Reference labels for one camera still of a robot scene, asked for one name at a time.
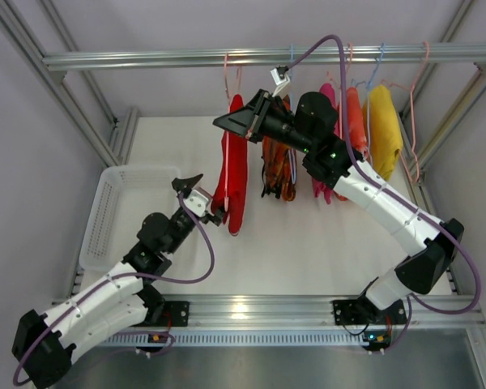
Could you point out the orange white tie-dye trousers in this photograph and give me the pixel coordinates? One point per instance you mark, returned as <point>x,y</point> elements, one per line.
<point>355,123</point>

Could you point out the aluminium hanging rail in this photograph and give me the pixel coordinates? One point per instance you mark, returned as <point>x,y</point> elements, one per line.
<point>178,58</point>

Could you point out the pink hanger with red trousers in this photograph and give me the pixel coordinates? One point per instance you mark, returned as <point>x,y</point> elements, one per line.
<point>237,87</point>

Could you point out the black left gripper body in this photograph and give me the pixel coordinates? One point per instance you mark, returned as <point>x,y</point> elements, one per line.
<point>184,193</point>

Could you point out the yellow trousers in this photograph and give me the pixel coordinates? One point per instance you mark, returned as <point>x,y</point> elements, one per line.
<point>382,130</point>

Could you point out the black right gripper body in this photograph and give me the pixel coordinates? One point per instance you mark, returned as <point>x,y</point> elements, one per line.
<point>258,117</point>

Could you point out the white plastic perforated basket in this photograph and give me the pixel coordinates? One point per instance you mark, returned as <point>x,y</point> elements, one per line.
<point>125,196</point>

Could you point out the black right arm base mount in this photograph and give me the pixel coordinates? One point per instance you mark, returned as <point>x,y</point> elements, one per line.
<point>349,312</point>

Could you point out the aluminium frame post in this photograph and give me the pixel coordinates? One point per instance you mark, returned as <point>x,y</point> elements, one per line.
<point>24,41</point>

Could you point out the grey slotted cable duct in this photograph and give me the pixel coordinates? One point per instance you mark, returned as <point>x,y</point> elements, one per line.
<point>182,337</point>

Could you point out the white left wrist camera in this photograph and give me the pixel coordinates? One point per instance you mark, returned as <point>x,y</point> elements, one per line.
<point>198,202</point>

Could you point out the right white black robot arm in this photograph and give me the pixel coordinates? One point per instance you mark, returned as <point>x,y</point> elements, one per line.
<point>428,242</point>

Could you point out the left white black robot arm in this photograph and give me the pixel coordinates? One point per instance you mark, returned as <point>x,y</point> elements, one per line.
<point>46,345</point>

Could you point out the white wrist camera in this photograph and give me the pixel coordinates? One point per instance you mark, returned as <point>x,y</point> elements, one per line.
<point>282,81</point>
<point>198,202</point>

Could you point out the magenta trousers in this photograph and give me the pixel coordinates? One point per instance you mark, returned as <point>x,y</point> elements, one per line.
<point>320,188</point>

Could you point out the blue hanger with yellow trousers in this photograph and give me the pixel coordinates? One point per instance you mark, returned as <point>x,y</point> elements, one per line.
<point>368,88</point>

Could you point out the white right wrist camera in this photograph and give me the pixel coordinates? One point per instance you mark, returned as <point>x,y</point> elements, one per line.
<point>282,81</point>

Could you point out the orange black patterned trousers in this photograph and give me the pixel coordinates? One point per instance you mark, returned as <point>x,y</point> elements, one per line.
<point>279,170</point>

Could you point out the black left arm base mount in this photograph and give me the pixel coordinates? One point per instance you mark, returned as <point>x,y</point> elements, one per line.
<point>170,314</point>

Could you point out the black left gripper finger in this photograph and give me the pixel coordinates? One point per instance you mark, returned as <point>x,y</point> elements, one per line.
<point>185,185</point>
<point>216,218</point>

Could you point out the red trousers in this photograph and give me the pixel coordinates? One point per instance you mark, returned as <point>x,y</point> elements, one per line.
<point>237,183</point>

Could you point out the empty pink hanger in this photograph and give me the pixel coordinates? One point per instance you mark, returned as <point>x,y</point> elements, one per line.
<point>415,176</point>

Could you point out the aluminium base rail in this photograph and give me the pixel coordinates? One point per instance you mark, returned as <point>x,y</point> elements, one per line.
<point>224,312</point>

